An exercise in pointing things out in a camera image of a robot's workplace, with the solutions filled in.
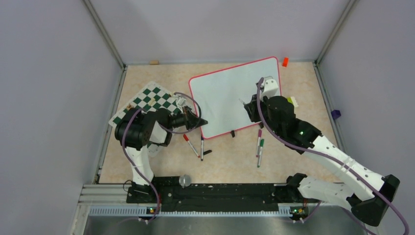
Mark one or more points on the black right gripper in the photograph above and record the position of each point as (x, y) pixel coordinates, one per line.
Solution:
(253, 107)

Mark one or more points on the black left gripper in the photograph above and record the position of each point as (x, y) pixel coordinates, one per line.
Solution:
(193, 121)

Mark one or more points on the pink framed whiteboard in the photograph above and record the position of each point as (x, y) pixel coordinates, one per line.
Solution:
(217, 94)

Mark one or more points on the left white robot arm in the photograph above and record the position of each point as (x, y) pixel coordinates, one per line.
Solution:
(138, 129)

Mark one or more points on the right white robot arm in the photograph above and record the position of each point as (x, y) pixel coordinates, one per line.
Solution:
(364, 193)

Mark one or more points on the blue capped marker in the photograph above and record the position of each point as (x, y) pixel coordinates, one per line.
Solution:
(202, 148)

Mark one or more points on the red capped marker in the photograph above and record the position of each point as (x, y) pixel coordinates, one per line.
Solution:
(191, 145)

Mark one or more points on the purple capped marker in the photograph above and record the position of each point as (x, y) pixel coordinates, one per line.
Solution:
(258, 142)

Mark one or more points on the green capped marker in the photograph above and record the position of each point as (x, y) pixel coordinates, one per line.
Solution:
(260, 153)

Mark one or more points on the green and white toy brick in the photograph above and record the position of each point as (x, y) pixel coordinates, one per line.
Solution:
(293, 101)

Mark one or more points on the green white chessboard mat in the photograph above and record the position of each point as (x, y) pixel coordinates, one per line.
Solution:
(151, 97)

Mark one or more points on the orange toy block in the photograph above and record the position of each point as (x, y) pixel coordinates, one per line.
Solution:
(285, 62)

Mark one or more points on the grey round knob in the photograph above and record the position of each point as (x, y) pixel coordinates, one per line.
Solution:
(185, 181)

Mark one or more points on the small wooden block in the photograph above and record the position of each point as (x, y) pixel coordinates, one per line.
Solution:
(154, 62)

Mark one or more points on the purple toy block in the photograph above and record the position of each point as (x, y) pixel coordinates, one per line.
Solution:
(336, 114)

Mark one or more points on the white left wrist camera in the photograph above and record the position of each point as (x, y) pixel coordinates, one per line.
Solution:
(181, 102)

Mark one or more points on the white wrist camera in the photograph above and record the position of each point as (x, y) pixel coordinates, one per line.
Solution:
(269, 87)
(181, 102)

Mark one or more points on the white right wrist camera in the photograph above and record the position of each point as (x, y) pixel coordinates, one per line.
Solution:
(269, 87)

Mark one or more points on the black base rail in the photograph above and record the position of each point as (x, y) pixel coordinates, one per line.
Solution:
(173, 197)

